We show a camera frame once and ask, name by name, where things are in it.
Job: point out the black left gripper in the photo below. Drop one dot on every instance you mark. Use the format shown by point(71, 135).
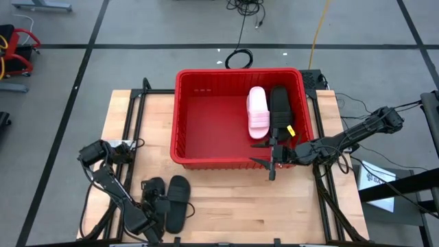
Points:
point(152, 209)

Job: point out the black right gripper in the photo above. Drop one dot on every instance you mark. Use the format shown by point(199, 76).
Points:
point(291, 155)

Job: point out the black foam slide sandal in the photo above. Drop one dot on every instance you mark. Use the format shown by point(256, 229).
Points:
point(280, 106)
point(162, 187)
point(178, 206)

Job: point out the pink foam slide sandal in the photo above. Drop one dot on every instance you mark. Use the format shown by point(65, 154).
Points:
point(258, 113)

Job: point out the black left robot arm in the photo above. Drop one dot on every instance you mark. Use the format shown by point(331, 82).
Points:
point(113, 187)

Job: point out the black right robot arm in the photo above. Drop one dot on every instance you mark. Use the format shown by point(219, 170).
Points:
point(356, 133)

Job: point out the red plastic bin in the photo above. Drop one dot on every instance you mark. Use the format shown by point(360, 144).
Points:
point(212, 123)

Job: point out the black vented box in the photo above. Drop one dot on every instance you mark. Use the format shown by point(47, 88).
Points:
point(310, 79)

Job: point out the white paper sheet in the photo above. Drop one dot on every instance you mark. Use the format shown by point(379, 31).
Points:
point(377, 192)

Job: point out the black beam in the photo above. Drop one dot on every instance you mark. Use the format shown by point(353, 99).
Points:
point(398, 185)

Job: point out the grey side table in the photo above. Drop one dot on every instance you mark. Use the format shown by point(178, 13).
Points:
point(408, 216)

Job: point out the black floor object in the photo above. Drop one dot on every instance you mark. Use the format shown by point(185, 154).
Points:
point(2, 120)

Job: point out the grey metal foot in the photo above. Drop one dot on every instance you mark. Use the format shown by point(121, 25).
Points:
point(13, 87)

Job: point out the red cart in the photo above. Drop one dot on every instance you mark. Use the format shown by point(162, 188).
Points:
point(12, 41)

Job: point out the grey metal bar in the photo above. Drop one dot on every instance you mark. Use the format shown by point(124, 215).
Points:
point(41, 5)

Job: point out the small black table bracket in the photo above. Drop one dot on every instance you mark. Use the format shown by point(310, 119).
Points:
point(176, 242)
point(277, 242)

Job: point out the black aluminium frame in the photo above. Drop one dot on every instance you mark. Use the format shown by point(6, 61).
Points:
point(151, 92)
point(319, 199)

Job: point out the grey padded post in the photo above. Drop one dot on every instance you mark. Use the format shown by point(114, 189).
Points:
point(430, 113)

